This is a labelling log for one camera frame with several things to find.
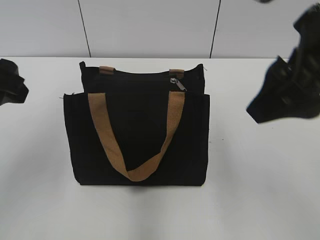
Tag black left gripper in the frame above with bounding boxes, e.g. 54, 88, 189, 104
0, 58, 29, 105

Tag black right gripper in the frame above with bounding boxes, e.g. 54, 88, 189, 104
246, 3, 320, 124

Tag silver metal zipper pull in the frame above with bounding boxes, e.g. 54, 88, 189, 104
170, 77, 187, 92

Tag black tote bag tan straps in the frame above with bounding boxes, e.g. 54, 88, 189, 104
58, 60, 211, 188

